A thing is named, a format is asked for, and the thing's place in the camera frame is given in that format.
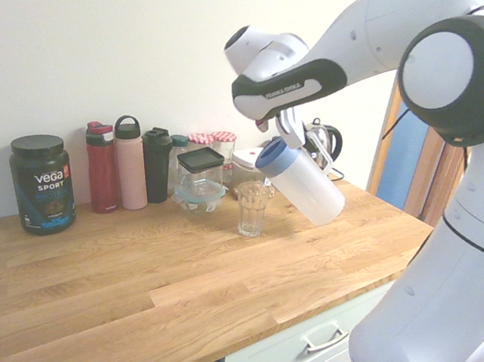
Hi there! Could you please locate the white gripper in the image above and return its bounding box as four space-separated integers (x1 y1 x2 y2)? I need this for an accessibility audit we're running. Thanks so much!
269 104 328 154

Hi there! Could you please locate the translucent pitcher blue lid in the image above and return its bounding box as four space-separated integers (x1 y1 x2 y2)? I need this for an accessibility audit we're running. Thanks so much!
246 122 357 231

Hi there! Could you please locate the pink water bottle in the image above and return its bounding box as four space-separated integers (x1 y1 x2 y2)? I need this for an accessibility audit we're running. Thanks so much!
100 112 163 214

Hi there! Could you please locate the red water bottle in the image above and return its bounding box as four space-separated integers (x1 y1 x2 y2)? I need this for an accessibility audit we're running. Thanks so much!
71 118 134 218

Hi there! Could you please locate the stainless steel electric kettle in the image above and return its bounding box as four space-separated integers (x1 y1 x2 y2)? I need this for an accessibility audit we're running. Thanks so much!
303 116 348 171

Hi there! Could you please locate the cereal container white lid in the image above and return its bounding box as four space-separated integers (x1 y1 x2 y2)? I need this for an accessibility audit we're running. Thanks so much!
224 142 284 204

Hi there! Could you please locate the small jar red checkered lid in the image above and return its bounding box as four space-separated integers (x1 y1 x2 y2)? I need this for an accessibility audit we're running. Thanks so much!
218 162 236 187

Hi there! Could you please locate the clear ribbed drinking glass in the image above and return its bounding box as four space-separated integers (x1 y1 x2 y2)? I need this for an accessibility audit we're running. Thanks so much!
229 177 274 241

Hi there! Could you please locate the square container black lid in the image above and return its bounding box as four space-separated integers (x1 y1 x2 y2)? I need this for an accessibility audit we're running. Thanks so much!
170 141 230 201

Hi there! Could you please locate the glass container teal clip lid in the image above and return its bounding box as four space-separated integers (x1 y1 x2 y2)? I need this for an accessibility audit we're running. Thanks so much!
169 175 228 221

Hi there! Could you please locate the glass jar green lid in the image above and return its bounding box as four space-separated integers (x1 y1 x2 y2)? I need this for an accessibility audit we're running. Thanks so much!
160 132 193 198

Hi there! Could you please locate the black shaker bottle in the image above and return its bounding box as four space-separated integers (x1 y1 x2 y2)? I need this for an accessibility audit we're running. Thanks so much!
131 125 180 207

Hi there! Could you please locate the black protein powder tub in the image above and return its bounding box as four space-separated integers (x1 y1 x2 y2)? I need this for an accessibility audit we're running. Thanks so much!
0 127 91 243

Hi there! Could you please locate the wooden door frame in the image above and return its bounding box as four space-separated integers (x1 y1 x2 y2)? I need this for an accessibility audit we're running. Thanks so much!
361 70 480 233

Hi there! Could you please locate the silver drawer handle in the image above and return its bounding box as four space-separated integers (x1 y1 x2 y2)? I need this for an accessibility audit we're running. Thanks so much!
299 319 351 360

